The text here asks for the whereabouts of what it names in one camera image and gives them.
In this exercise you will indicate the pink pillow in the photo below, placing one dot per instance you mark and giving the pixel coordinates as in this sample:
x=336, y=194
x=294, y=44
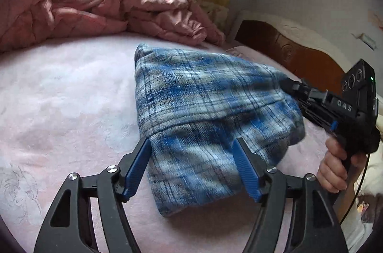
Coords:
x=239, y=52

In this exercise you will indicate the blue plaid shirt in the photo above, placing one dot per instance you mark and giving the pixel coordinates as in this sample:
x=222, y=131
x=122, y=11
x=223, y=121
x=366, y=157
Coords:
x=194, y=97

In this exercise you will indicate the person's pale clothing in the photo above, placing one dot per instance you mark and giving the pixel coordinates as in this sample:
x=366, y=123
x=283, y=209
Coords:
x=374, y=178

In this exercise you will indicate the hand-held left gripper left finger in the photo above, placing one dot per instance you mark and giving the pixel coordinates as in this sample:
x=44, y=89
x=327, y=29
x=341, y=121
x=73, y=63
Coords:
x=137, y=166

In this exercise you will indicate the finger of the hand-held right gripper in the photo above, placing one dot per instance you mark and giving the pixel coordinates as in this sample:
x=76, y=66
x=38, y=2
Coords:
x=317, y=117
x=299, y=90

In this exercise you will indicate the person's right hand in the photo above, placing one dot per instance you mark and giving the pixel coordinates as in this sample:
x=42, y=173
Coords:
x=329, y=172

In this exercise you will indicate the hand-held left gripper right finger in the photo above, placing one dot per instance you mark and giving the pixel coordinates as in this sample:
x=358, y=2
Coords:
x=247, y=169

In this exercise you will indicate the bed with pink sheet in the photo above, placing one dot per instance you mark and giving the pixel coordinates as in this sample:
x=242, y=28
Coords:
x=59, y=106

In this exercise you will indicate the pink quilt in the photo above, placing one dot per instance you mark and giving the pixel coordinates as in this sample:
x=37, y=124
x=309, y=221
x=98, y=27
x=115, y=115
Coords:
x=74, y=10

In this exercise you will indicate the small wall card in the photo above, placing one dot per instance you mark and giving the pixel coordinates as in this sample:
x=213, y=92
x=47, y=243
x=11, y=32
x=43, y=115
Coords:
x=368, y=40

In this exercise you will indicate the wooden headboard with white trim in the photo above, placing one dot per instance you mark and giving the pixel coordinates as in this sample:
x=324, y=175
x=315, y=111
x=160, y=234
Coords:
x=299, y=55

